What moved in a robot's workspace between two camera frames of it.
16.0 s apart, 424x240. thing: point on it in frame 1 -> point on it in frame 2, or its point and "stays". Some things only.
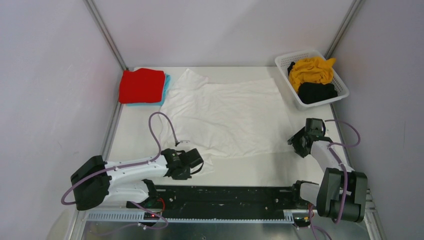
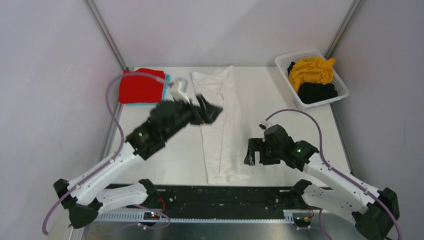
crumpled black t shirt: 309,92 stays
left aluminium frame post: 93,9 stays
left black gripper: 183,176 -> 212,111
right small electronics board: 304,221 stays
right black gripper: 295,140 -> 256,144
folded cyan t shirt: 166,87 stays
